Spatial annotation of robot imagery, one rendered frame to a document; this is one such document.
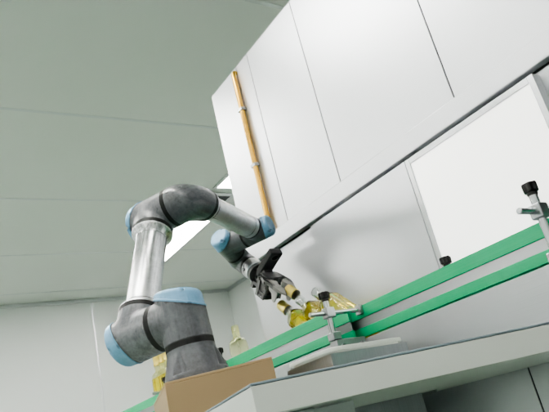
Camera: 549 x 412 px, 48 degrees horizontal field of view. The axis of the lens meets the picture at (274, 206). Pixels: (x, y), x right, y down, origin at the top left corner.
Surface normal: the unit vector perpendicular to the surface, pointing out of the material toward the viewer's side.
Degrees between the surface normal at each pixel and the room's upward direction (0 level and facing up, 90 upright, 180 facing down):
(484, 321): 90
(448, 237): 90
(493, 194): 90
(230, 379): 90
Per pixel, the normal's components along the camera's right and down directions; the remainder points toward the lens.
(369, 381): 0.27, -0.40
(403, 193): -0.83, -0.01
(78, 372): 0.52, -0.41
